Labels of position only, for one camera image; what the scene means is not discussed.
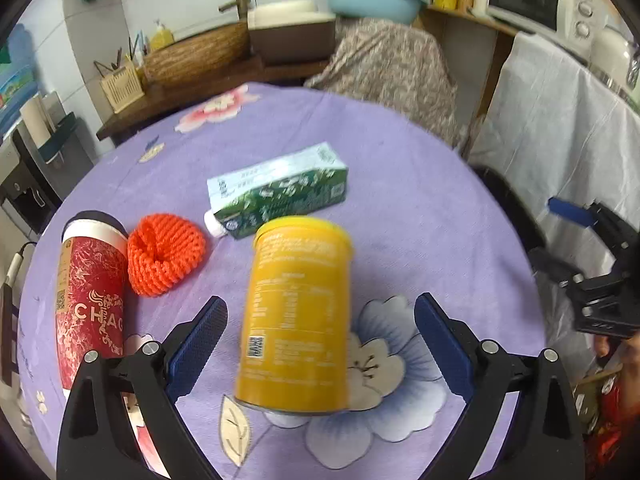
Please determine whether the yellow cylindrical can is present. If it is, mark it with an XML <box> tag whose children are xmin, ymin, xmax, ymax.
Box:
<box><xmin>234</xmin><ymin>215</ymin><xmax>355</xmax><ymax>417</ymax></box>

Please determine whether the dark wooden counter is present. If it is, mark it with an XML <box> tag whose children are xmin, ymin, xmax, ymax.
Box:
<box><xmin>96</xmin><ymin>55</ymin><xmax>331</xmax><ymax>141</ymax></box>

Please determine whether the paisley patterned cloth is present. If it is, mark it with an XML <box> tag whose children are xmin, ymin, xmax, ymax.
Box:
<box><xmin>302</xmin><ymin>16</ymin><xmax>460</xmax><ymax>148</ymax></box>

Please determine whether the black cable with white plug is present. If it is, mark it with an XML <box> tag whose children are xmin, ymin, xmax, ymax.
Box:
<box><xmin>0</xmin><ymin>241</ymin><xmax>40</xmax><ymax>386</ymax></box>

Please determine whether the yellow soap bottle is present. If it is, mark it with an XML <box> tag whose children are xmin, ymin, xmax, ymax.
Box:
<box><xmin>150</xmin><ymin>20</ymin><xmax>175</xmax><ymax>51</ymax></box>

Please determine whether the grey water dispenser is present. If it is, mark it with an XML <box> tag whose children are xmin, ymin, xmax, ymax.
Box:
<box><xmin>0</xmin><ymin>92</ymin><xmax>96</xmax><ymax>241</ymax></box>

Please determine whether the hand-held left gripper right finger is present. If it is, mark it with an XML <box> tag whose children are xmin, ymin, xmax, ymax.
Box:
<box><xmin>414</xmin><ymin>292</ymin><xmax>586</xmax><ymax>480</ymax></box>

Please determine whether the white electric kettle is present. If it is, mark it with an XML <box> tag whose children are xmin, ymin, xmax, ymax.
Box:
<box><xmin>590</xmin><ymin>22</ymin><xmax>636</xmax><ymax>86</ymax></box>

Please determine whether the person's right hand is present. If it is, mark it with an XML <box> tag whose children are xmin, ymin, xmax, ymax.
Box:
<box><xmin>594</xmin><ymin>335</ymin><xmax>640</xmax><ymax>378</ymax></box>

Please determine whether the brown box with white lid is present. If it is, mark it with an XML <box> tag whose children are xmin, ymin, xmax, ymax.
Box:
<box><xmin>247</xmin><ymin>1</ymin><xmax>337</xmax><ymax>66</ymax></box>

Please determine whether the green and white drink carton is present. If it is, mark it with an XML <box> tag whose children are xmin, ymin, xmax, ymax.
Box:
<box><xmin>203</xmin><ymin>142</ymin><xmax>349</xmax><ymax>239</ymax></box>

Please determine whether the bamboo faucet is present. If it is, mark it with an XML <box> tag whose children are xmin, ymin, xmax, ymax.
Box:
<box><xmin>218</xmin><ymin>0</ymin><xmax>249</xmax><ymax>23</ymax></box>

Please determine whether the wooden desk organizer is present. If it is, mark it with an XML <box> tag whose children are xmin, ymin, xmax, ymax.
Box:
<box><xmin>95</xmin><ymin>57</ymin><xmax>143</xmax><ymax>113</ymax></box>

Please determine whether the colourful wall poster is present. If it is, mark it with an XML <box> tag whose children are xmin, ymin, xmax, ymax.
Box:
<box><xmin>0</xmin><ymin>25</ymin><xmax>38</xmax><ymax>136</ymax></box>

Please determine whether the white cloth cover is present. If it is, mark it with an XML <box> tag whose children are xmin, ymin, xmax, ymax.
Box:
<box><xmin>467</xmin><ymin>32</ymin><xmax>640</xmax><ymax>386</ymax></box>

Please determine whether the wooden shelf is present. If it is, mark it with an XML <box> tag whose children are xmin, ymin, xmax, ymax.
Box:
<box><xmin>417</xmin><ymin>5</ymin><xmax>521</xmax><ymax>126</ymax></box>

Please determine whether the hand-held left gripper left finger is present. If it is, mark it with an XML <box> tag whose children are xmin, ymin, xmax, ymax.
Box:
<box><xmin>57</xmin><ymin>296</ymin><xmax>229</xmax><ymax>480</ymax></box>

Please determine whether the red patterned clothing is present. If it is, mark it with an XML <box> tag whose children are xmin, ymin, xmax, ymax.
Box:
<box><xmin>575</xmin><ymin>375</ymin><xmax>640</xmax><ymax>480</ymax></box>

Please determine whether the red paper cup black lid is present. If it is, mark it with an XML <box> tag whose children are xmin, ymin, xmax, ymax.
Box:
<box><xmin>54</xmin><ymin>210</ymin><xmax>130</xmax><ymax>391</ymax></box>

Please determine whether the purple floral tablecloth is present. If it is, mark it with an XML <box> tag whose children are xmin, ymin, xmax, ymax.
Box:
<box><xmin>15</xmin><ymin>82</ymin><xmax>551</xmax><ymax>480</ymax></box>

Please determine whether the woven basket sink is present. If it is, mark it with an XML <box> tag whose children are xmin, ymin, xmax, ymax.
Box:
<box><xmin>142</xmin><ymin>21</ymin><xmax>251</xmax><ymax>87</ymax></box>

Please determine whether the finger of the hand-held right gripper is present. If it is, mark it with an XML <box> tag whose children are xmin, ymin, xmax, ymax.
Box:
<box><xmin>547</xmin><ymin>197</ymin><xmax>640</xmax><ymax>262</ymax></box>

